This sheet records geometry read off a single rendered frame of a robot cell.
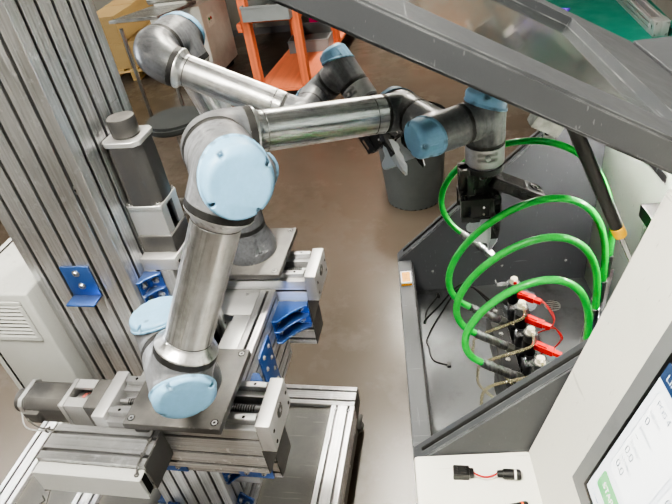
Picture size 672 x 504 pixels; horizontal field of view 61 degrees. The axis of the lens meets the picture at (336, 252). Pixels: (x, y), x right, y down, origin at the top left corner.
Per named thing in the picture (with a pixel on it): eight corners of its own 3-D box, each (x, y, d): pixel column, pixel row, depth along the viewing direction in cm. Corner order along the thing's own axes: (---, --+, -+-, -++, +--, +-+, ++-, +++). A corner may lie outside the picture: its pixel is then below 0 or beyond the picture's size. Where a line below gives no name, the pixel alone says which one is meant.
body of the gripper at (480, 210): (456, 206, 122) (455, 156, 115) (497, 202, 121) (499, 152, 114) (461, 226, 116) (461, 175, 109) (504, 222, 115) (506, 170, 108)
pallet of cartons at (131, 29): (203, 44, 731) (187, -14, 690) (166, 79, 639) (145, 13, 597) (143, 50, 750) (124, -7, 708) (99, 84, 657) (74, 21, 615)
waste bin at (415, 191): (452, 179, 382) (451, 99, 348) (445, 215, 348) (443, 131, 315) (387, 178, 394) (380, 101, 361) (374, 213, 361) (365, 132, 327)
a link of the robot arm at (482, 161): (501, 132, 112) (509, 151, 105) (500, 153, 114) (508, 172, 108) (462, 136, 113) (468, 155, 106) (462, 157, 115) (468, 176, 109)
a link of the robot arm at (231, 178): (195, 373, 118) (259, 122, 96) (212, 426, 106) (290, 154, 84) (135, 376, 112) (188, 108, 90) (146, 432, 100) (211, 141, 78)
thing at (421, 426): (401, 301, 175) (397, 260, 166) (415, 300, 175) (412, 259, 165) (416, 489, 126) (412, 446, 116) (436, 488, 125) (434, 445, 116)
